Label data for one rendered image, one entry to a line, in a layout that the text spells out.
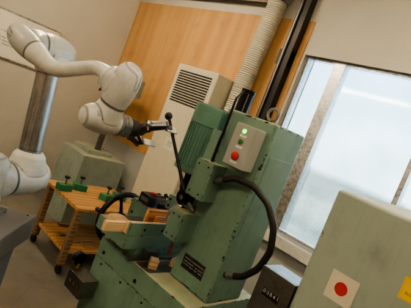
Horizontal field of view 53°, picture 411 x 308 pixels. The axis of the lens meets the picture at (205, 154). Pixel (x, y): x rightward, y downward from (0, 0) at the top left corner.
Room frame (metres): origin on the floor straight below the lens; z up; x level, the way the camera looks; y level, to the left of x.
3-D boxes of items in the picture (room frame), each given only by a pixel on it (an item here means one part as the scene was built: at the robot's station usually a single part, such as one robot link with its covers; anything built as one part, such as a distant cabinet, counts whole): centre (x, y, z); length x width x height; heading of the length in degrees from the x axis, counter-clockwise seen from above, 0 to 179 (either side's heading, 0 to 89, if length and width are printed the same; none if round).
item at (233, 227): (1.63, -0.20, 1.16); 0.22 x 0.22 x 0.72; 49
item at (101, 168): (4.03, 1.02, 0.79); 0.62 x 0.48 x 1.58; 48
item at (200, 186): (1.57, -0.04, 1.22); 0.09 x 0.08 x 0.15; 49
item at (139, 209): (1.97, 0.16, 0.91); 0.15 x 0.14 x 0.09; 139
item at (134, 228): (1.82, -0.02, 0.93); 0.60 x 0.02 x 0.06; 139
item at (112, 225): (1.75, 0.09, 0.92); 0.55 x 0.02 x 0.04; 139
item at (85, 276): (1.72, 0.31, 0.58); 0.12 x 0.08 x 0.08; 49
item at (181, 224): (1.58, -0.01, 1.02); 0.09 x 0.07 x 0.12; 139
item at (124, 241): (1.91, 0.09, 0.87); 0.61 x 0.30 x 0.06; 139
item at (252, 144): (1.51, -0.12, 1.40); 0.10 x 0.06 x 0.16; 49
